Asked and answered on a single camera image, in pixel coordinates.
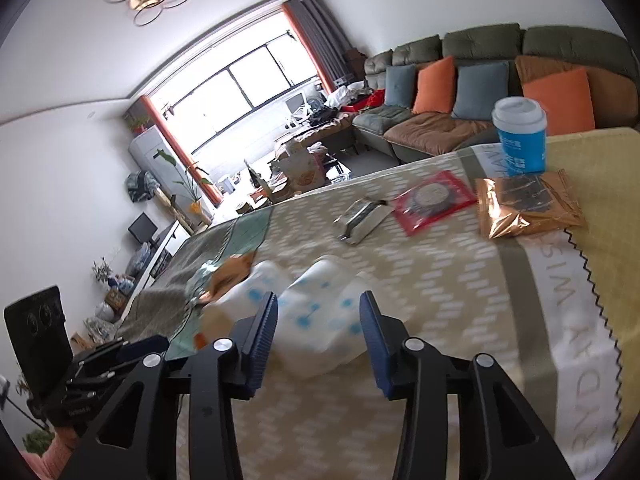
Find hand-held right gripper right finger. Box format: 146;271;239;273
358;290;576;480

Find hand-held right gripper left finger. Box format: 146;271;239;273
57;291;279;480

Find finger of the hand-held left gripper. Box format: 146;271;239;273
75;342;125;365
120;336;170;361

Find white paper cup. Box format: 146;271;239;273
200;255;373;378

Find orange peel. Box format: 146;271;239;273
210;254;257;306

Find person's left forearm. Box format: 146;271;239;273
27;427;98;480

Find small plant in vase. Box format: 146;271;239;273
91;257;113;286

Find white TV cabinet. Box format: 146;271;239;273
115;220;183;311

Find patterned tablecloth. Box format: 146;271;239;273
112;127;640;480

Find black monitor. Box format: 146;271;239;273
128;212;158;246

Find silver foil wrapper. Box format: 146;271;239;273
336;198;393;246

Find tall leafy plant yellow pot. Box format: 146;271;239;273
152;150;213;226

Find red packet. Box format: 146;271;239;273
390;170;478;237

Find dark jacket on stand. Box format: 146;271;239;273
125;170;160;204

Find cluttered coffee table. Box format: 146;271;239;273
235;130;351;211

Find paper bag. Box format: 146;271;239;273
277;142;326;196

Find white standing air conditioner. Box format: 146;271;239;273
129;126;181;186

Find orange and grey curtain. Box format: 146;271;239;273
138;95;223;208
281;0;353;93

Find flat gold snack packet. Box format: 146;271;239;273
474;169;587;241

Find white office chair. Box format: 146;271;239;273
285;92;308;128

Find blue cup white lid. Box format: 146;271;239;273
491;96;550;178

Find white clothes pile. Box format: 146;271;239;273
325;85;371;111

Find large window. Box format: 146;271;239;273
150;12;321;181

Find blue cushion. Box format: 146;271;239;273
451;60;510;121
385;64;418;109

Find orange cushion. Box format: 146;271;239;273
412;56;458;114
522;67;597;136

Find green sofa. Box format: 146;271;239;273
352;25;640;163

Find brown cushion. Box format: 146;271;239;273
515;55;633;131

